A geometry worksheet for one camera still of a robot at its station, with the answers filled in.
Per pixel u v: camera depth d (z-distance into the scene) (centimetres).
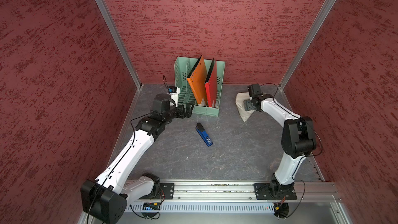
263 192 73
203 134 92
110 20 84
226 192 76
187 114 67
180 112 66
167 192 74
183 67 104
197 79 88
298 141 50
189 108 68
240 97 100
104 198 36
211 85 83
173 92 65
